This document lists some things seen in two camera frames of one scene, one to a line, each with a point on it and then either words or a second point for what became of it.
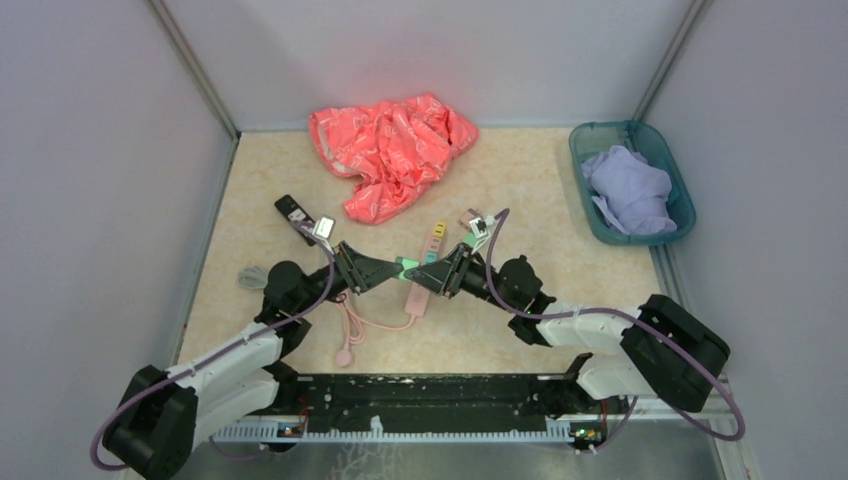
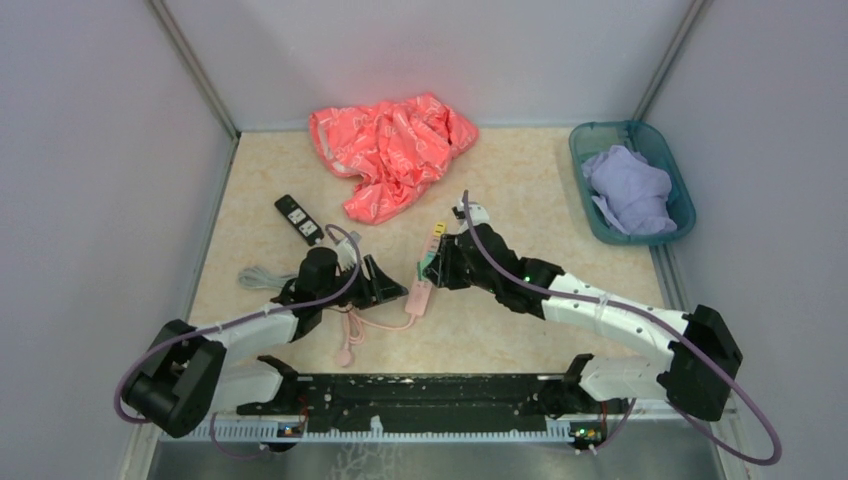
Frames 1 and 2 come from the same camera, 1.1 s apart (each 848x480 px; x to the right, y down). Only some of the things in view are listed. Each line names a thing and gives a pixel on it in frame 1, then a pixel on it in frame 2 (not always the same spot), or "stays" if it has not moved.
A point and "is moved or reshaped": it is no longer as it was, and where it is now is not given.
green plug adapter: x=407 y=262 is moved or reshaped
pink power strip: x=418 y=296 stays
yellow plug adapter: x=439 y=229 stays
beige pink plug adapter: x=434 y=244 stays
